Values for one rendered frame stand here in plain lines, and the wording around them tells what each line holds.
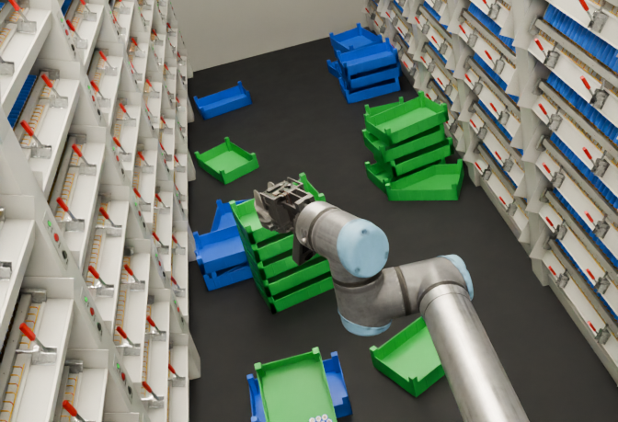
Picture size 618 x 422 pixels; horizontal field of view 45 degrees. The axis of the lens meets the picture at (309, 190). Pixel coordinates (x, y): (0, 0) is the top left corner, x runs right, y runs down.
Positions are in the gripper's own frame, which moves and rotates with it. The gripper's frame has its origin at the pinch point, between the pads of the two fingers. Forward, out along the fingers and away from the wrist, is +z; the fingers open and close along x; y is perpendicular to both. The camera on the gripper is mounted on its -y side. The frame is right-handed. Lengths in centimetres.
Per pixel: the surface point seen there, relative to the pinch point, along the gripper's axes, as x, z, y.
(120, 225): 15, 59, -17
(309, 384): -14, 38, -84
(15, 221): 43.5, 10.4, 16.5
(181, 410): 21, 54, -78
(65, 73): 10, 72, 23
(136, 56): -47, 182, -8
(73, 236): 32.0, 32.1, -1.4
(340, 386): -24, 40, -94
